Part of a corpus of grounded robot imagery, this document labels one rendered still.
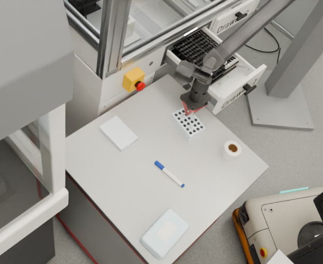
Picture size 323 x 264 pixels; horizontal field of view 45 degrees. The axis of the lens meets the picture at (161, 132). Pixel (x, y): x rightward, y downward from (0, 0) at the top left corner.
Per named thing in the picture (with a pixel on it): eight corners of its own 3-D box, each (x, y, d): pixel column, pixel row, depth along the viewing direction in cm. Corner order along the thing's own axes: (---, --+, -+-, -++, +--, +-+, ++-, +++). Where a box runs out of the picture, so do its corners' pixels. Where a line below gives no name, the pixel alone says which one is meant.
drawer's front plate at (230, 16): (248, 16, 193) (257, -2, 184) (211, 39, 178) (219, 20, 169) (245, 14, 193) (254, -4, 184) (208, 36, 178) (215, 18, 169)
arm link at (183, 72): (218, 58, 127) (219, 61, 136) (186, 43, 129) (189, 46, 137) (201, 91, 129) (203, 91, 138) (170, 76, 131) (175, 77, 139)
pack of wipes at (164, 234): (167, 210, 134) (169, 205, 131) (188, 229, 132) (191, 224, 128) (137, 241, 126) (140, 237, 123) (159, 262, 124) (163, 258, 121)
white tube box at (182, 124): (203, 133, 155) (206, 128, 152) (187, 142, 152) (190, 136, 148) (185, 111, 160) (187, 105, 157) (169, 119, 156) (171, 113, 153)
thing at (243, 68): (252, 79, 167) (258, 70, 162) (215, 108, 154) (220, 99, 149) (187, 24, 178) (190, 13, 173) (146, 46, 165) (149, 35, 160)
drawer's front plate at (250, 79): (256, 83, 169) (267, 65, 160) (214, 115, 154) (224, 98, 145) (253, 80, 169) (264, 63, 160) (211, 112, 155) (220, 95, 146)
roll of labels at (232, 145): (240, 160, 152) (244, 154, 149) (224, 162, 150) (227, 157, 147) (234, 144, 156) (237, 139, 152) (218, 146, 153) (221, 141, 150)
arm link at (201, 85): (209, 85, 129) (215, 74, 132) (190, 75, 130) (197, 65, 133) (203, 97, 135) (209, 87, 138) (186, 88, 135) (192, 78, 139)
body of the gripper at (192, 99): (178, 98, 141) (183, 85, 135) (201, 89, 145) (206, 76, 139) (188, 111, 138) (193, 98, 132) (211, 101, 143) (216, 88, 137)
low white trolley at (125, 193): (210, 230, 216) (269, 166, 153) (127, 312, 184) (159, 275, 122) (140, 157, 231) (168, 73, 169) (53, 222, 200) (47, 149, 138)
